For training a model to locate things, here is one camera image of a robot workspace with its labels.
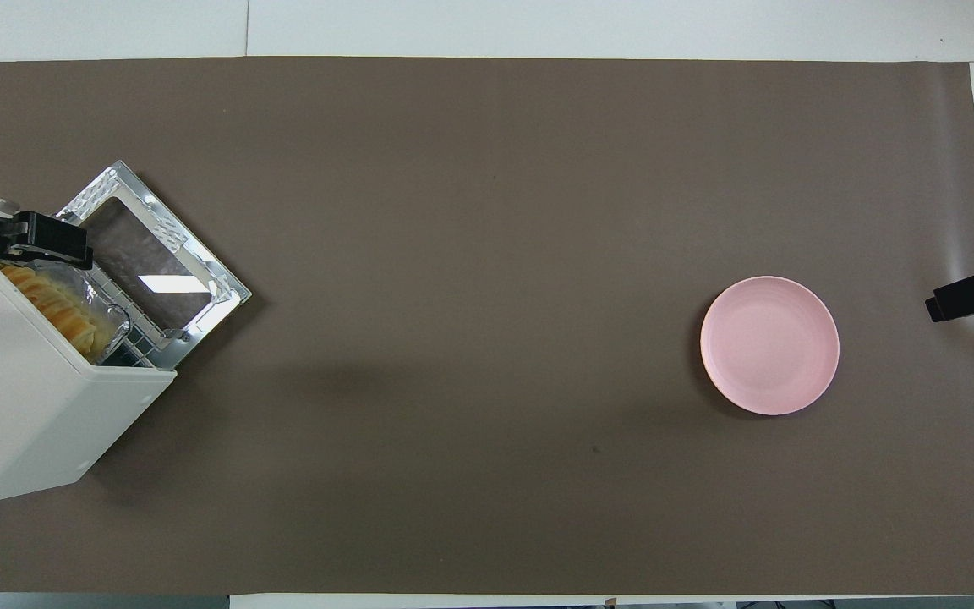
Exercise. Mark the golden sliced bread loaf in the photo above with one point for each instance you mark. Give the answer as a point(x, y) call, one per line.
point(56, 309)

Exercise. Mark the brown table mat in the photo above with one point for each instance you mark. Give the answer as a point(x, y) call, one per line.
point(487, 254)

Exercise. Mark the pink round plate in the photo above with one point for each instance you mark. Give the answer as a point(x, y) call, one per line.
point(770, 345)

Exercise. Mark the glass oven door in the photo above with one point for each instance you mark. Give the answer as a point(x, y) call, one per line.
point(157, 271)

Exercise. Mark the aluminium foil tray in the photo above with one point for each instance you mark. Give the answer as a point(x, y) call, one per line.
point(111, 326)

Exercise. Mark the cream toaster oven body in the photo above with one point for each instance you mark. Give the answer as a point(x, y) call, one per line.
point(22, 406)

